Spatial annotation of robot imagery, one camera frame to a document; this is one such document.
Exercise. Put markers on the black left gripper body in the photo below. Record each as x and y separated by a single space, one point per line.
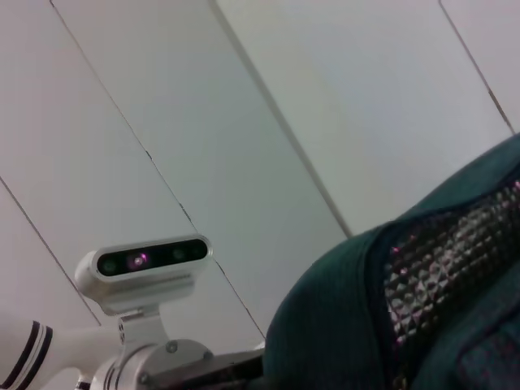
231 371

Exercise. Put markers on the dark blue fabric bag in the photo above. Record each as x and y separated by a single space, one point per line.
345 304

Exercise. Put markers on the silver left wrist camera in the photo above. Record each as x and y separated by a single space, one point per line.
146 264

